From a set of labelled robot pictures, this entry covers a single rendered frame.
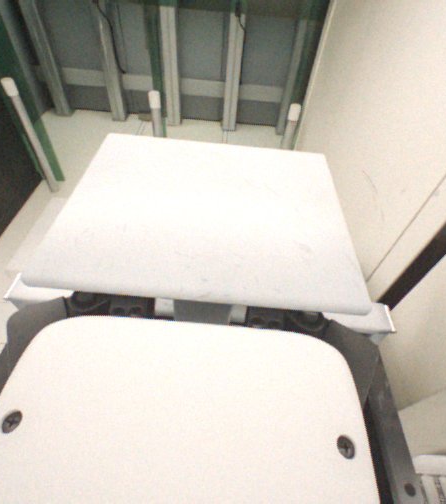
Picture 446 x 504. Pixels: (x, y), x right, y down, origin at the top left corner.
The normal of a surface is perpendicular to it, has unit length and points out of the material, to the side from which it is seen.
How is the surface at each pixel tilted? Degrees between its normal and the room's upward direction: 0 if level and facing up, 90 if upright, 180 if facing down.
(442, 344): 90
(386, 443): 1
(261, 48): 90
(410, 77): 90
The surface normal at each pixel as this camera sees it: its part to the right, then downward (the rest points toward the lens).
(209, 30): -0.05, 0.76
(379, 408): 0.07, -0.66
